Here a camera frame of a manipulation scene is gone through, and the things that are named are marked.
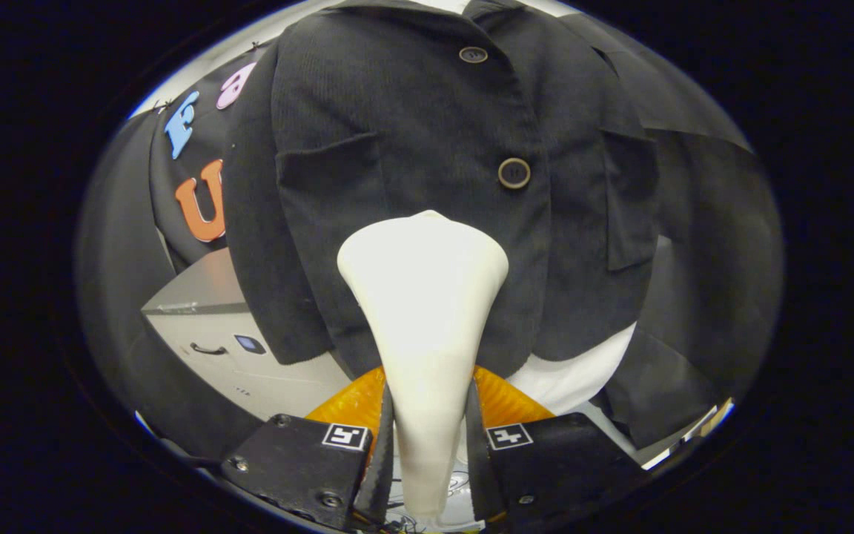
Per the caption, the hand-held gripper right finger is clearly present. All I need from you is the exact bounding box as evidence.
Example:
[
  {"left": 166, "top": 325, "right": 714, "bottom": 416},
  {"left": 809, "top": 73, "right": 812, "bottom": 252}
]
[{"left": 464, "top": 363, "right": 643, "bottom": 533}]

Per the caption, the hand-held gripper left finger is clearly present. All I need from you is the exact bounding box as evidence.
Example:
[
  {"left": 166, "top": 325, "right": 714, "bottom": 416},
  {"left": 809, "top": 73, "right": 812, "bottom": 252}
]
[{"left": 219, "top": 366, "right": 396, "bottom": 533}]

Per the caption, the white garment steamer head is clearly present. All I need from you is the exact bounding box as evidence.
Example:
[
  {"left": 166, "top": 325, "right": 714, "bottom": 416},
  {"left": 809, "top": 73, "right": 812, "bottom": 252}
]
[{"left": 337, "top": 210, "right": 510, "bottom": 518}]

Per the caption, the black jacket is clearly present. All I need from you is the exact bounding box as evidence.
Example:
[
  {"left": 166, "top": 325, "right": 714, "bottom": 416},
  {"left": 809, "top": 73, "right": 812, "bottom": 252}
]
[{"left": 223, "top": 0, "right": 661, "bottom": 380}]

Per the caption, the dress form stand base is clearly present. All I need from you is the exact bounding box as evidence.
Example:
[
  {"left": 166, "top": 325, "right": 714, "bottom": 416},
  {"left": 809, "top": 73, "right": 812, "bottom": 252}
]
[{"left": 451, "top": 438, "right": 476, "bottom": 529}]

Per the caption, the white dress form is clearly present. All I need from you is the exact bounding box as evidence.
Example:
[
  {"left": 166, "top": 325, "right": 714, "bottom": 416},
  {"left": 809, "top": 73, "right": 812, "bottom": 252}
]
[{"left": 416, "top": 0, "right": 637, "bottom": 416}]

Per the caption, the grey cabinet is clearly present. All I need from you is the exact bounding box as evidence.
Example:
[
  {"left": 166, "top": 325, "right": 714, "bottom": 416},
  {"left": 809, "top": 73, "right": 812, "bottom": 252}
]
[{"left": 142, "top": 248, "right": 354, "bottom": 423}]

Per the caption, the white and brown cardboard box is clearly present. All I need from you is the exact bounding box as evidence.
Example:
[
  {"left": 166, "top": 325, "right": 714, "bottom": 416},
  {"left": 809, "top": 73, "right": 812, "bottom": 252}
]
[{"left": 683, "top": 397, "right": 735, "bottom": 446}]

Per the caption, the black backdrop cloth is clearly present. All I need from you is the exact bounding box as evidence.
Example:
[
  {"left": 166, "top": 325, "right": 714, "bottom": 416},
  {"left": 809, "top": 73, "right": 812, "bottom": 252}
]
[{"left": 75, "top": 15, "right": 785, "bottom": 461}]

